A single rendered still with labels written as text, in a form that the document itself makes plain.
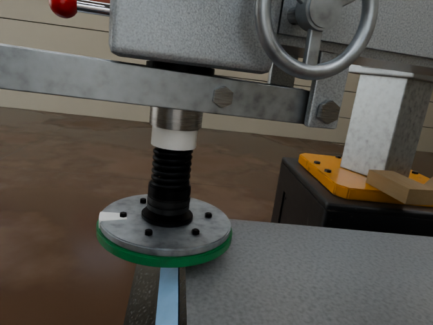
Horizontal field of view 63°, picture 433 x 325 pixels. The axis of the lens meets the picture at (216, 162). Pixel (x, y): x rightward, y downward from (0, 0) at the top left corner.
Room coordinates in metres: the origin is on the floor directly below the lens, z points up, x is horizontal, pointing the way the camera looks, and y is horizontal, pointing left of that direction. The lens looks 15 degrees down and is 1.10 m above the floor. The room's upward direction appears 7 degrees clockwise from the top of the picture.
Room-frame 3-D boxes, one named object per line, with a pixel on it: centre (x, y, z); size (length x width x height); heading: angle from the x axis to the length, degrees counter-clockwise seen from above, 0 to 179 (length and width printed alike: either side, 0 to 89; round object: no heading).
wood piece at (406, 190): (1.11, -0.61, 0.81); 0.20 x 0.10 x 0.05; 13
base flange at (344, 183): (1.37, -0.63, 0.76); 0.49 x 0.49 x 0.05; 5
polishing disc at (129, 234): (0.53, 0.07, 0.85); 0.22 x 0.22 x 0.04
